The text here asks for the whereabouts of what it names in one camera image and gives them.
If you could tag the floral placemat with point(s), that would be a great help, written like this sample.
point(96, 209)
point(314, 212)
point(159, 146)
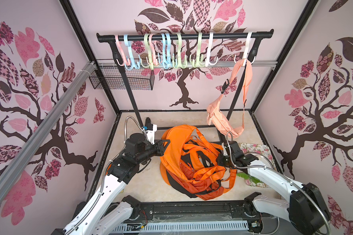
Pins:
point(265, 156)

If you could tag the pink fanny pack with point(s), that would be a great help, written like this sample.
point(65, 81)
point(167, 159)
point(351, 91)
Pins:
point(239, 81)

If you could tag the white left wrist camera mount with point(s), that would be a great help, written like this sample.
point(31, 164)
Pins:
point(150, 129)

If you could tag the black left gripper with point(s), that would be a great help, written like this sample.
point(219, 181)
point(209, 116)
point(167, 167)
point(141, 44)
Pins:
point(163, 150)

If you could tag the green hook middle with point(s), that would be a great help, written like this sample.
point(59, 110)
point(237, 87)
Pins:
point(177, 61)

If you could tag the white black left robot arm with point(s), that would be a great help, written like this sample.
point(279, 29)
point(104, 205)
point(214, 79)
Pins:
point(93, 219)

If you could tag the white hook right end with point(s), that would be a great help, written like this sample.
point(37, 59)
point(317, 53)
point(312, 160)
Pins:
point(245, 57)

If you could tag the green hook right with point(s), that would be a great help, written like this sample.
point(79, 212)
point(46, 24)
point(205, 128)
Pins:
point(198, 62)

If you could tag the silver flexible conduit right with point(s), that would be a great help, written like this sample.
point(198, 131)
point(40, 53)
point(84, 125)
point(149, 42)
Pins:
point(270, 173)

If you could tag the blue hook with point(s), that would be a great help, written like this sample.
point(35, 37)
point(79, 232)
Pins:
point(131, 63)
point(166, 51)

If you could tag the white slotted cable duct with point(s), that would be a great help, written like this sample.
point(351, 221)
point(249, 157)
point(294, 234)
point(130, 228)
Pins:
point(168, 227)

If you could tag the green hook left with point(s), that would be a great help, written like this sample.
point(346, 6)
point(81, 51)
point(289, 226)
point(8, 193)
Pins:
point(146, 47)

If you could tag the pink hook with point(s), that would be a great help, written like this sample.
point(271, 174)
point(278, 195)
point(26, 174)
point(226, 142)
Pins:
point(121, 52)
point(152, 58)

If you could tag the aluminium rail left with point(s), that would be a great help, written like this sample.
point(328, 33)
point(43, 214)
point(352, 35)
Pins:
point(13, 171)

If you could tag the blue hook left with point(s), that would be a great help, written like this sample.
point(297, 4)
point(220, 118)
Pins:
point(131, 63)

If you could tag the red orange fanny pack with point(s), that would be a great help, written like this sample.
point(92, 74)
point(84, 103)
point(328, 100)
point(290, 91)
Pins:
point(202, 177)

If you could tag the green hook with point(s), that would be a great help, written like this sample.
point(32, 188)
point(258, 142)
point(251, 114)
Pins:
point(198, 62)
point(146, 47)
point(177, 61)

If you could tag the dark grey clothes rack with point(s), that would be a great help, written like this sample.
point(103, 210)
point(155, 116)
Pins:
point(110, 39)

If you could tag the black fanny pack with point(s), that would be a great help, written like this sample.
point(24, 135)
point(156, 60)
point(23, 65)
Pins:
point(170, 164)

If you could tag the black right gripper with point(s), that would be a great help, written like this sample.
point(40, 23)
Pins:
point(224, 160)

